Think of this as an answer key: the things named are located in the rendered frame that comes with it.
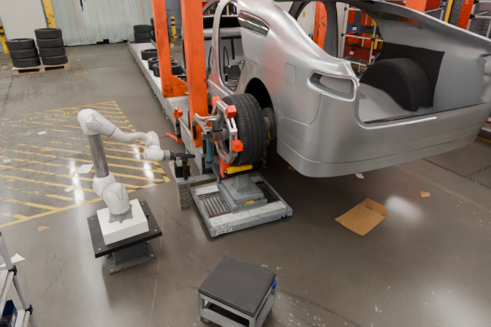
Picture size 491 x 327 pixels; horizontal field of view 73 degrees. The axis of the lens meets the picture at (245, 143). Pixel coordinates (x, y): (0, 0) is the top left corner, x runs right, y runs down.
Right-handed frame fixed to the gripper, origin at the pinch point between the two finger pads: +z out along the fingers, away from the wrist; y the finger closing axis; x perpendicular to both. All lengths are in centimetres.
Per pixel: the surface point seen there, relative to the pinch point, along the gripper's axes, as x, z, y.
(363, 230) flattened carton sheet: 32, 146, -87
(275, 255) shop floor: 56, 60, -75
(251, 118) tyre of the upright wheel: -47, 37, -24
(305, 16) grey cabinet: -186, 380, 401
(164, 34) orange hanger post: -86, 24, 242
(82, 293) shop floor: 95, -82, -42
